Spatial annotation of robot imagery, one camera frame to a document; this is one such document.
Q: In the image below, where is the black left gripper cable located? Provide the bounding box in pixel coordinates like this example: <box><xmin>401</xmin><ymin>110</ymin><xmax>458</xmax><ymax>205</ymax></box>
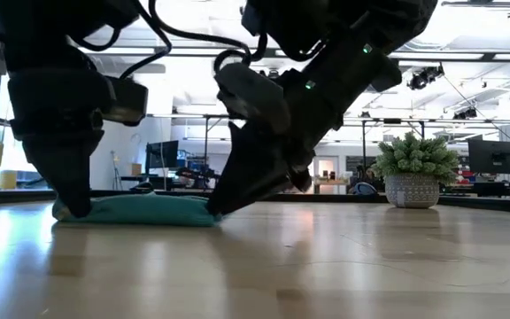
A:
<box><xmin>68</xmin><ymin>0</ymin><xmax>173</xmax><ymax>82</ymax></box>

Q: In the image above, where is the black ceiling track light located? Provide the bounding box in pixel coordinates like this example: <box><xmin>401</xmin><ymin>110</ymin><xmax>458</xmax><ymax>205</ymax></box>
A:
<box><xmin>452</xmin><ymin>107</ymin><xmax>478</xmax><ymax>121</ymax></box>

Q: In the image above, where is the black ceiling camera cluster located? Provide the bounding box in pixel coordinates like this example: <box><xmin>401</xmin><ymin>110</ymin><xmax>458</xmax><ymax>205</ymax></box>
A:
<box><xmin>407</xmin><ymin>65</ymin><xmax>445</xmax><ymax>91</ymax></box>

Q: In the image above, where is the black computer monitor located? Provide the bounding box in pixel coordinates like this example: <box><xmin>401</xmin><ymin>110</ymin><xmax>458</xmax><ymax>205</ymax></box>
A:
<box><xmin>467</xmin><ymin>139</ymin><xmax>510</xmax><ymax>175</ymax></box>
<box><xmin>145</xmin><ymin>140</ymin><xmax>180</xmax><ymax>170</ymax></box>

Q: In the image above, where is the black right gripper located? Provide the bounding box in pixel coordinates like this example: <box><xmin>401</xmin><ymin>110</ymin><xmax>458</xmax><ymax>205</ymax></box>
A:
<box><xmin>205</xmin><ymin>68</ymin><xmax>349</xmax><ymax>217</ymax></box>

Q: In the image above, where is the black background rig frame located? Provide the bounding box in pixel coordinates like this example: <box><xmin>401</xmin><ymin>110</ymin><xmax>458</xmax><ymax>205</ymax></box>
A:
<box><xmin>148</xmin><ymin>113</ymin><xmax>428</xmax><ymax>191</ymax></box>

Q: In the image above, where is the long ceiling light strip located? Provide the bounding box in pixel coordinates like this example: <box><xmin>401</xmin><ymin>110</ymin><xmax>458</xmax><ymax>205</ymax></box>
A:
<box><xmin>80</xmin><ymin>43</ymin><xmax>510</xmax><ymax>62</ymax></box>

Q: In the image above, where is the black metal table frame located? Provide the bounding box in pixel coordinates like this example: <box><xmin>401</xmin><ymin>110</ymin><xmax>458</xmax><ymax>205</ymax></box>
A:
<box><xmin>0</xmin><ymin>188</ymin><xmax>510</xmax><ymax>216</ymax></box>

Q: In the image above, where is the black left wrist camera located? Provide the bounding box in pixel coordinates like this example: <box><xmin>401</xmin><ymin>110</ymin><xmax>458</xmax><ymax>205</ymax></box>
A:
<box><xmin>102</xmin><ymin>75</ymin><xmax>150</xmax><ymax>128</ymax></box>

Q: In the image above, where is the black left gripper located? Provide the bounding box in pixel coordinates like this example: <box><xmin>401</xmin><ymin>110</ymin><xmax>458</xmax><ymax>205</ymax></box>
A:
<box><xmin>6</xmin><ymin>66</ymin><xmax>117</xmax><ymax>219</ymax></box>

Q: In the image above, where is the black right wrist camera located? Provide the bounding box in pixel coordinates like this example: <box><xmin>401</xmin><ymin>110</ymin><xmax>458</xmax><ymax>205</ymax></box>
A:
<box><xmin>213</xmin><ymin>61</ymin><xmax>292</xmax><ymax>135</ymax></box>

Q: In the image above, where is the small yellow container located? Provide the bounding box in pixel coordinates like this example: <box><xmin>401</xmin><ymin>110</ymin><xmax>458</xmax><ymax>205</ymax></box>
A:
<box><xmin>0</xmin><ymin>169</ymin><xmax>18</xmax><ymax>191</ymax></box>

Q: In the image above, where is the artificial green potted plant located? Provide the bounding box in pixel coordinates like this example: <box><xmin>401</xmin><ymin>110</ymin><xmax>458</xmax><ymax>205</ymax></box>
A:
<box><xmin>371</xmin><ymin>131</ymin><xmax>460</xmax><ymax>210</ymax></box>

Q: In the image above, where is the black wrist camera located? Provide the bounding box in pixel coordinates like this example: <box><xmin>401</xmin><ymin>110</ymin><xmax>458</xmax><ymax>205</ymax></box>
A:
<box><xmin>213</xmin><ymin>61</ymin><xmax>292</xmax><ymax>135</ymax></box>
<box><xmin>102</xmin><ymin>75</ymin><xmax>150</xmax><ymax>128</ymax></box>

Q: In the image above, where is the teal microfiber towel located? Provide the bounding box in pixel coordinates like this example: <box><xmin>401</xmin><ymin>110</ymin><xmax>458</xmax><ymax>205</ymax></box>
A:
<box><xmin>50</xmin><ymin>191</ymin><xmax>224</xmax><ymax>229</ymax></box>

